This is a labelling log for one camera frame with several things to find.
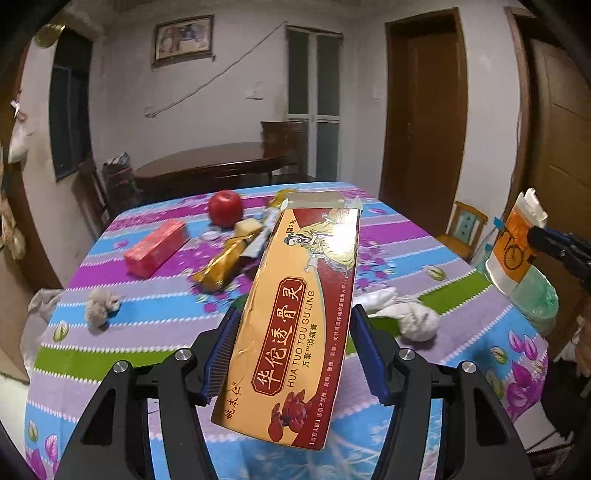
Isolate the red apple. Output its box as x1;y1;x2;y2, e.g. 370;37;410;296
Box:
208;189;244;228

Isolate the small wooden chair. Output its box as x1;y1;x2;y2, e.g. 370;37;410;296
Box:
436;200;489;264

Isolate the dark wall window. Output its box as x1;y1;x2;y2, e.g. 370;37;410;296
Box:
48;28;93;183

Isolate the silver foil wrapper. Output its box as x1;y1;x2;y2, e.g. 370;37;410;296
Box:
240;209;280;260

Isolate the dark wooden chair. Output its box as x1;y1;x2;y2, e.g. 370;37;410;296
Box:
261;120;305;174
76;157;112;227

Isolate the pale hanging bag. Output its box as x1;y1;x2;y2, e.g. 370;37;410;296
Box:
7;92;31;164

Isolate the orange ointment box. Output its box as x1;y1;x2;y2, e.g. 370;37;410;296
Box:
210;191;365;450

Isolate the striped floral tablecloth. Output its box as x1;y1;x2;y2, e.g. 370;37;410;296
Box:
25;185;550;480

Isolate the framed wall picture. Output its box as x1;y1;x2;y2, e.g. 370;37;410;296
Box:
151;15;215;69

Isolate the gold foil wrapper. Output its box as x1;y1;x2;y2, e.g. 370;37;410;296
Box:
191;233;257;292

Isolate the green trash bin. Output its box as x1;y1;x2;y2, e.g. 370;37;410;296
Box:
510;265;559;335

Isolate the dark wooden table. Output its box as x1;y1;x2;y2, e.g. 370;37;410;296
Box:
133;142;287;192

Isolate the brown wooden door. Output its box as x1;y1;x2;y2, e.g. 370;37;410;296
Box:
385;9;469;217
505;7;591;259

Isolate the white tissue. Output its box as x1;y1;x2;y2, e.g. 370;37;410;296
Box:
353;286;440;342

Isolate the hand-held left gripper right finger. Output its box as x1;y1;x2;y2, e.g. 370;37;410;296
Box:
349;305;532;480

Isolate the glass double door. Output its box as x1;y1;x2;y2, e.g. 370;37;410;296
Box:
285;25;345;178

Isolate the grey cloth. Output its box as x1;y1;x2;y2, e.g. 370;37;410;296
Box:
28;288;65;321

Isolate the wall wire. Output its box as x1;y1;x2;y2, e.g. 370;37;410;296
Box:
145;18;284;118

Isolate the red rectangular box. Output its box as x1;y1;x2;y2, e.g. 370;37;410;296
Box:
124;220;189;278

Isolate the beige hanging bag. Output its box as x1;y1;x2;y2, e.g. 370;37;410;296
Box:
0;194;26;259

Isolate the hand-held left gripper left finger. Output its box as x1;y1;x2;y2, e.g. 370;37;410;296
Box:
53;307;243;480

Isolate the grey plush toy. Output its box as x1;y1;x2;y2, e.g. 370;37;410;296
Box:
85;288;123;329

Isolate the yellow snack wrapper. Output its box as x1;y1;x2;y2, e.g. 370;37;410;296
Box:
269;188;296;210

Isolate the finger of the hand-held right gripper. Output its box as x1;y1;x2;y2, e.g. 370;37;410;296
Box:
527;225;591;291

